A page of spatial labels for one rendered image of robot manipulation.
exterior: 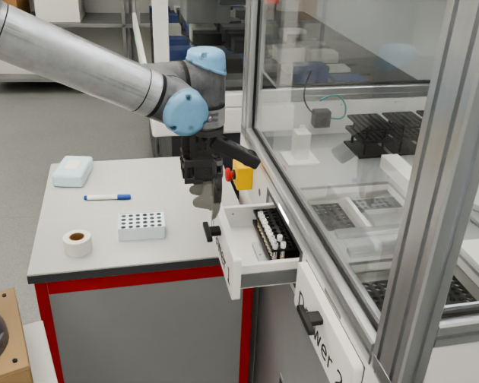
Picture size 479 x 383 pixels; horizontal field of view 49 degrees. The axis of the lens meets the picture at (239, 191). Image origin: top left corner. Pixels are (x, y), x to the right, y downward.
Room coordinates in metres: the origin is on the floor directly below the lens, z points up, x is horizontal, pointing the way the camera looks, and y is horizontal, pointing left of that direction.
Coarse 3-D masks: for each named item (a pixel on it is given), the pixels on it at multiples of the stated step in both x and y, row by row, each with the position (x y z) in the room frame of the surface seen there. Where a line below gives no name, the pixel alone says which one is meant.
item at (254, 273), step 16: (224, 208) 1.14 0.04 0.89; (240, 208) 1.15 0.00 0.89; (256, 208) 1.16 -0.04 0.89; (240, 224) 1.15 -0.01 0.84; (240, 240) 1.08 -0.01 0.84; (256, 240) 1.09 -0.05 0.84; (256, 272) 0.91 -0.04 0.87; (272, 272) 0.91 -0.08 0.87; (288, 272) 0.92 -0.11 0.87; (240, 288) 0.90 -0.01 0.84
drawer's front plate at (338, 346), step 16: (304, 272) 0.85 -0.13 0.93; (304, 288) 0.83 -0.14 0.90; (320, 288) 0.80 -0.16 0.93; (304, 304) 0.82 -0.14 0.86; (320, 304) 0.75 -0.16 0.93; (336, 320) 0.71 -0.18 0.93; (320, 336) 0.73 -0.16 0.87; (336, 336) 0.67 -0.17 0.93; (320, 352) 0.72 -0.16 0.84; (336, 352) 0.66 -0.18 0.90; (352, 352) 0.64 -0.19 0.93; (336, 368) 0.66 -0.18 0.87; (352, 368) 0.61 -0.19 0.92
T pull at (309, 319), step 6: (300, 306) 0.76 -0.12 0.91; (300, 312) 0.75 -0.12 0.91; (306, 312) 0.75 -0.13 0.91; (312, 312) 0.75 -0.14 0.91; (318, 312) 0.75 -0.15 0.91; (306, 318) 0.73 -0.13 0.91; (312, 318) 0.73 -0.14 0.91; (318, 318) 0.73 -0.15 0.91; (306, 324) 0.71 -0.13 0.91; (312, 324) 0.72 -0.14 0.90; (318, 324) 0.73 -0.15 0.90; (306, 330) 0.71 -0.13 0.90; (312, 330) 0.70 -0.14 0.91
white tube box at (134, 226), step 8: (120, 216) 1.24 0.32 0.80; (128, 216) 1.25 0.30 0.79; (136, 216) 1.25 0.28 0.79; (144, 216) 1.25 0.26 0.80; (152, 216) 1.25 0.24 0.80; (160, 216) 1.25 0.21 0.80; (120, 224) 1.20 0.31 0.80; (128, 224) 1.20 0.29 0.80; (136, 224) 1.20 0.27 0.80; (144, 224) 1.20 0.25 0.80; (152, 224) 1.21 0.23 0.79; (160, 224) 1.21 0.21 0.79; (120, 232) 1.17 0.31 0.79; (128, 232) 1.17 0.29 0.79; (136, 232) 1.18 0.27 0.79; (144, 232) 1.18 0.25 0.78; (152, 232) 1.19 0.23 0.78; (160, 232) 1.19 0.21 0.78; (120, 240) 1.17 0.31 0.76; (128, 240) 1.17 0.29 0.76
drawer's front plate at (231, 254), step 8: (224, 216) 1.04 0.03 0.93; (216, 224) 1.07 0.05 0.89; (224, 224) 1.01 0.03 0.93; (224, 232) 0.98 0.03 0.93; (216, 240) 1.07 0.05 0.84; (224, 240) 0.97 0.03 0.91; (232, 240) 0.95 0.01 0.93; (216, 248) 1.07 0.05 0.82; (224, 248) 0.97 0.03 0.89; (232, 248) 0.91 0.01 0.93; (224, 256) 0.96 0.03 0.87; (232, 256) 0.89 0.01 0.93; (240, 256) 0.89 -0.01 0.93; (224, 264) 0.96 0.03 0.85; (232, 264) 0.89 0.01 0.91; (240, 264) 0.88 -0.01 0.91; (224, 272) 0.96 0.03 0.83; (232, 272) 0.88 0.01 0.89; (240, 272) 0.88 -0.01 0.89; (232, 280) 0.88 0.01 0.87; (240, 280) 0.88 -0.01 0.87; (232, 288) 0.88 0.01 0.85; (232, 296) 0.88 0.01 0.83
